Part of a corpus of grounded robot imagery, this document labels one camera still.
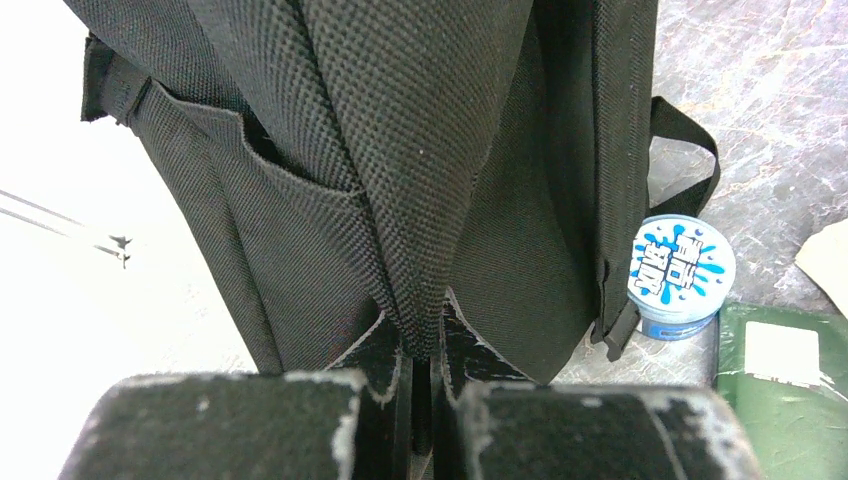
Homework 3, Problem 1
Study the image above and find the blue lidded round tub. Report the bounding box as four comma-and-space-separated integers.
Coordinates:
628, 214, 737, 341

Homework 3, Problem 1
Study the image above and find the green notebook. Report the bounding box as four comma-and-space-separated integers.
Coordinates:
714, 303, 847, 479

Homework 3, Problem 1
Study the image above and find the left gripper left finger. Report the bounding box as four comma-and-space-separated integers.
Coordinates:
60, 320, 412, 479

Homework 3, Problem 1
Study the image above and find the black student backpack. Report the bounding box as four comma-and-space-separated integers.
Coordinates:
69, 1, 717, 383

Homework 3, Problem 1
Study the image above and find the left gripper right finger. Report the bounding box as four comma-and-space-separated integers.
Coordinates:
431, 292, 762, 479

